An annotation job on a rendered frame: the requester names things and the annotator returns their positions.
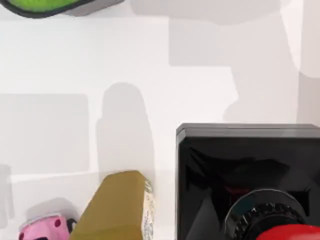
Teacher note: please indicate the olive yellow book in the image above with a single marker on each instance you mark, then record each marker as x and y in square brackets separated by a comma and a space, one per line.
[117, 207]

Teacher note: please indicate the red round object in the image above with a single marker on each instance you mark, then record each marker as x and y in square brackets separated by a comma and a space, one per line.
[292, 233]

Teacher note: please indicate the pink spotted toy car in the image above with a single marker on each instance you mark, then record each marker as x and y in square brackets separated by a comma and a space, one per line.
[46, 228]

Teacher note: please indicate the black box speaker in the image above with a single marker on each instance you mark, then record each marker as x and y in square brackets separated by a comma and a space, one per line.
[212, 170]

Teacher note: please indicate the green basin with dark rim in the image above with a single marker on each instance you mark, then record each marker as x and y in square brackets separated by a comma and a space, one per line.
[37, 6]

